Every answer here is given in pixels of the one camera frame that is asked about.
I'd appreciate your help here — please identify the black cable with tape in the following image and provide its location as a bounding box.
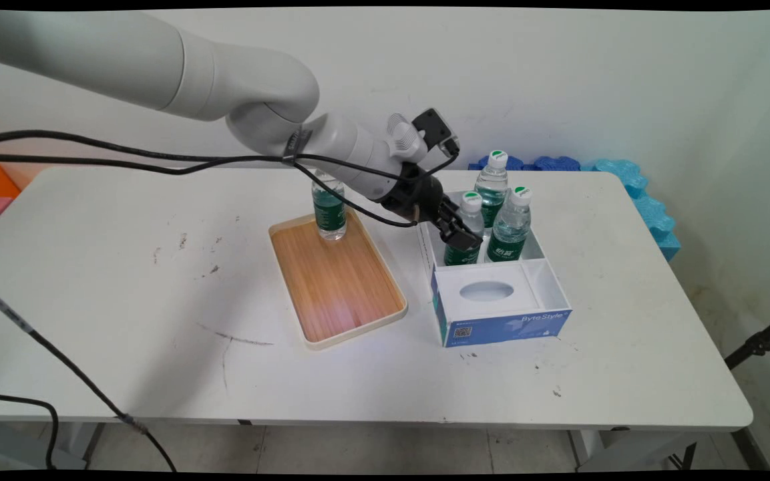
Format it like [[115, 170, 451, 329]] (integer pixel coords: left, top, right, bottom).
[[0, 277, 179, 472]]

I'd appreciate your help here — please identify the light blue foam mat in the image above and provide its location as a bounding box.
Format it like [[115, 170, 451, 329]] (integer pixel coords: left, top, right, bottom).
[[581, 159, 683, 263]]

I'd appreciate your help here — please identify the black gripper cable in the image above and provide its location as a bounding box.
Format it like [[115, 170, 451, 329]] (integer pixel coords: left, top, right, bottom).
[[0, 152, 420, 229]]

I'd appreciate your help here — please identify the black tripod stand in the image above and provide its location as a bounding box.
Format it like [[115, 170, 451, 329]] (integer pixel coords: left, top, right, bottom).
[[723, 310, 770, 371]]

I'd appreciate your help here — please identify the black camera cable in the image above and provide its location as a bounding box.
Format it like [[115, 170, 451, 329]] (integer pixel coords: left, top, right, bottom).
[[0, 130, 460, 184]]

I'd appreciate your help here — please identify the thin black floor cable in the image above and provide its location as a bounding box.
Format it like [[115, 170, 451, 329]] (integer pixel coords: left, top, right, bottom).
[[0, 391, 60, 470]]

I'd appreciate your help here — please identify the grey table leg frame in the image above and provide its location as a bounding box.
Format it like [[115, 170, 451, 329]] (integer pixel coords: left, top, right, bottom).
[[568, 428, 769, 472], [0, 420, 104, 471]]

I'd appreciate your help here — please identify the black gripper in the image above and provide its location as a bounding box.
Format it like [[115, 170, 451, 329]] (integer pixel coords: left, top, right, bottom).
[[382, 164, 486, 254]]

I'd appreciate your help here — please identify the green label water bottle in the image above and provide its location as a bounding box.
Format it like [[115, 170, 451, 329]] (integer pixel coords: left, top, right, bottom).
[[311, 170, 347, 241], [486, 186, 534, 263], [475, 150, 510, 231], [443, 191, 486, 267]]

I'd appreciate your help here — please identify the dark blue foam mat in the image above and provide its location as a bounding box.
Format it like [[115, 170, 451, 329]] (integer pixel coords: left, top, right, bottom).
[[534, 156, 583, 172], [468, 155, 526, 172]]

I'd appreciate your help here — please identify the blue and white cardboard box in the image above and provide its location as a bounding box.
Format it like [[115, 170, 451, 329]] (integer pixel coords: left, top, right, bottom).
[[415, 189, 573, 349]]

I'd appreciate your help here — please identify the bamboo tray with cream rim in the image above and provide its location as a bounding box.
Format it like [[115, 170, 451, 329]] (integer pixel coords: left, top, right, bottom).
[[268, 205, 409, 351]]

